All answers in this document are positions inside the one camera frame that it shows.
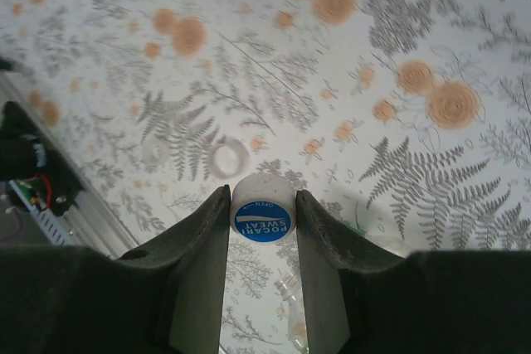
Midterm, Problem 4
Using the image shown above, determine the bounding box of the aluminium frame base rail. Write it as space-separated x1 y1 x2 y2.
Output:
0 75 140 258

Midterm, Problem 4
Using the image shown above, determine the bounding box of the clear unlabelled plastic bottle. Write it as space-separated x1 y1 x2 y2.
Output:
272 269 309 350

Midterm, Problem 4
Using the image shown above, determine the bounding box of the white slotted cable duct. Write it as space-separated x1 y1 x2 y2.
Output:
7 179 80 250

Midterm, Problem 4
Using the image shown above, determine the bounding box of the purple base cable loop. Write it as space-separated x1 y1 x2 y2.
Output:
0 206 25 244

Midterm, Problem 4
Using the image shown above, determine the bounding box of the floral patterned table mat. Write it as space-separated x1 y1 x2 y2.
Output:
0 0 531 354

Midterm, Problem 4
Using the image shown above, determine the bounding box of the clear plastic bottle cap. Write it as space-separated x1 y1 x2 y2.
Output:
142 139 170 169

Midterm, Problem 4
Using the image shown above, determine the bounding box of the green controller circuit board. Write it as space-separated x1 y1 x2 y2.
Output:
7 178 43 212

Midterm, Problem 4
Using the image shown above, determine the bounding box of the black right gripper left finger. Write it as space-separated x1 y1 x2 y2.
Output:
0 184 232 354

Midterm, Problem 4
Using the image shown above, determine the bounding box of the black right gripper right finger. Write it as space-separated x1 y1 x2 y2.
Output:
295 188 531 354

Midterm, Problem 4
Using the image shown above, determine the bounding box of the white cap blue Pocari print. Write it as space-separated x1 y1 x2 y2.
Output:
228 174 298 246

